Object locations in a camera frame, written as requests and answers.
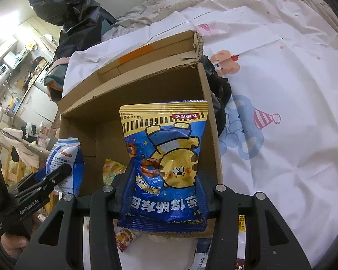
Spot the yellow cheese snack bag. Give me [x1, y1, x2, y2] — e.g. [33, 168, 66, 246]
[102, 158, 127, 185]

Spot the small red cake snack packet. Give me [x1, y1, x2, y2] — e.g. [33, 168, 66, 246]
[115, 228, 142, 252]

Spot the blue yellow tiger snack bag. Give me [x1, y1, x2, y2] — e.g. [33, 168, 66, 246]
[118, 101, 209, 234]

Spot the white blue snack bag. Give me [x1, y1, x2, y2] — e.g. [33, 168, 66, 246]
[46, 137, 85, 197]

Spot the white kitchen cabinet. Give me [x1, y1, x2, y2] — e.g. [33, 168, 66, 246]
[13, 85, 58, 128]

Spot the brown cardboard box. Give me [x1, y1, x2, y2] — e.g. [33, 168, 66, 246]
[57, 29, 224, 239]

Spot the white cartoon bed sheet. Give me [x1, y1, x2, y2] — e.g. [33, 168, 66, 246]
[62, 0, 338, 266]

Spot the crumpled floral blanket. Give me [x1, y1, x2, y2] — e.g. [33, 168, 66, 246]
[101, 0, 205, 41]

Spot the black plastic garbage bag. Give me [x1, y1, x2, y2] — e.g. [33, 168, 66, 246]
[28, 0, 116, 60]

